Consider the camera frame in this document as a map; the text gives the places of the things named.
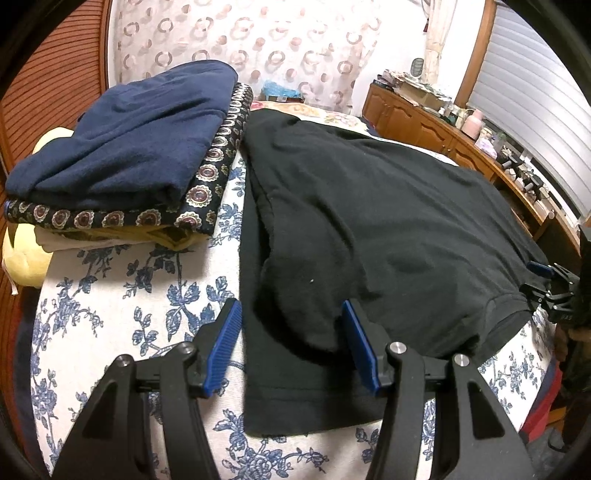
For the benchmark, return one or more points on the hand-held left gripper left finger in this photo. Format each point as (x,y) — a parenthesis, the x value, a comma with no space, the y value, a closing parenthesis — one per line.
(226,346)

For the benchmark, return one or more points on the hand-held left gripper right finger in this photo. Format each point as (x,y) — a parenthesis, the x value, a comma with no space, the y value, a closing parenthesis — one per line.
(360,350)

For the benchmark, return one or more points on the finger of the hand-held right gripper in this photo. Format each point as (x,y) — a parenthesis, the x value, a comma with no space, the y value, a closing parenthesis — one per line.
(541,269)
(535,293)

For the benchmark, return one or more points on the black t-shirt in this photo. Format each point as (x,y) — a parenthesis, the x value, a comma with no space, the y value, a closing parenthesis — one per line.
(369,221)

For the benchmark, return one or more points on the black dumbbell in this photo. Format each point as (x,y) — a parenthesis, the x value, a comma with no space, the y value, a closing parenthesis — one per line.
(512,164)
(535,184)

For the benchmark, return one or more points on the blue floral white sheet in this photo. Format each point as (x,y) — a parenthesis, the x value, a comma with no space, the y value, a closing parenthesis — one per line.
(138,286)

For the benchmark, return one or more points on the red cloth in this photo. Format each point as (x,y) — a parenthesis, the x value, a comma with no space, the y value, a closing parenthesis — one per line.
(540,415)

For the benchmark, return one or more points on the purple cloth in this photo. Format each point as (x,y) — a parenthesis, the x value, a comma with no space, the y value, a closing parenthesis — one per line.
(487,145)

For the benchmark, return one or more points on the yellow folded garment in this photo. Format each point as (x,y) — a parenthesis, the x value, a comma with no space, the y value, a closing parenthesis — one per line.
(152,233)

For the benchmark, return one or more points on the pink bottle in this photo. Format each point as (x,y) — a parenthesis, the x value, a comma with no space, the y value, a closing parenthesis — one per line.
(473,124)

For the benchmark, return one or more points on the dark medallion patterned garment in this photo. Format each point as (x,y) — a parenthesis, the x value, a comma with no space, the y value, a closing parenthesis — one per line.
(207,173)

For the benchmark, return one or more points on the grey window blind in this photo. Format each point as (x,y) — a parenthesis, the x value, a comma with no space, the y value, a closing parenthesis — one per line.
(531,92)

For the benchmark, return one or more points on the white folded garment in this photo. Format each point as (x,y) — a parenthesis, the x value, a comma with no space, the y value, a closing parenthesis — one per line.
(69,240)

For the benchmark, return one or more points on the wooden cabinet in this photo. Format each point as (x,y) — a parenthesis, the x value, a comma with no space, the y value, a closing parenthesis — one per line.
(415,124)

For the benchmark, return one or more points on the cardboard box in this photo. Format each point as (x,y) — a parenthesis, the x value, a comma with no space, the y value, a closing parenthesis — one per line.
(422,94)

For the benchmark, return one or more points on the yellow pillow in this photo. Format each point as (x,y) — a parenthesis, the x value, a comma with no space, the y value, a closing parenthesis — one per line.
(23,263)

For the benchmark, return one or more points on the peach floral blanket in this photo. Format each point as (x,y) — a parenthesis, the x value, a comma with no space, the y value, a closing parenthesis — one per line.
(332,121)

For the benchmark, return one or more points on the navy folded garment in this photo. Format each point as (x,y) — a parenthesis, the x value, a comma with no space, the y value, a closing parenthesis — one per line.
(129,134)

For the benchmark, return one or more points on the beige window curtain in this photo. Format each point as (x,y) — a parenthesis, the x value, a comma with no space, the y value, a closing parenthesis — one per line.
(436,41)

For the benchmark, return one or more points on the blue plastic bag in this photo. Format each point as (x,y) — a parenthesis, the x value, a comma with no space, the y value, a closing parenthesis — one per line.
(281,91)

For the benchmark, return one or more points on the circle patterned curtain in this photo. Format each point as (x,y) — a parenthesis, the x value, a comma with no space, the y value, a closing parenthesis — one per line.
(277,41)

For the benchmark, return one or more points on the wooden slatted door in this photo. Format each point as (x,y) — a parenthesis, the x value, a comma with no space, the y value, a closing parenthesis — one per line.
(55,69)

